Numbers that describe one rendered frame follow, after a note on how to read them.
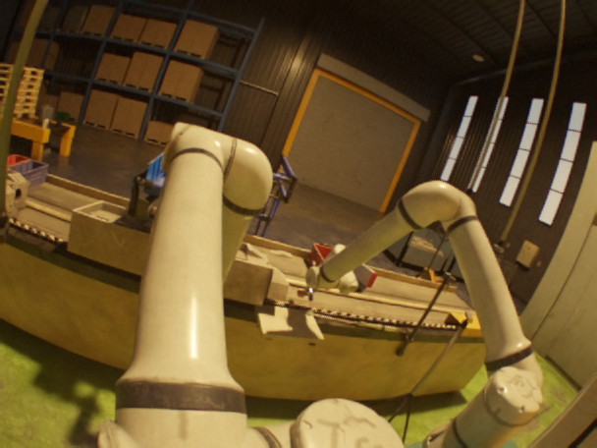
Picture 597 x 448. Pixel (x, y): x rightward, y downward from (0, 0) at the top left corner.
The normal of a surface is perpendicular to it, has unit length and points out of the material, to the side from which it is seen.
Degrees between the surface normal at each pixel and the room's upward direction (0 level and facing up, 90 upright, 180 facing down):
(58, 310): 89
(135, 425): 45
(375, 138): 90
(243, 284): 80
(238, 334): 90
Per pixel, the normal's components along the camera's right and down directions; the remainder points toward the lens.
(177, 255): 0.22, -0.70
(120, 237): 0.26, 0.19
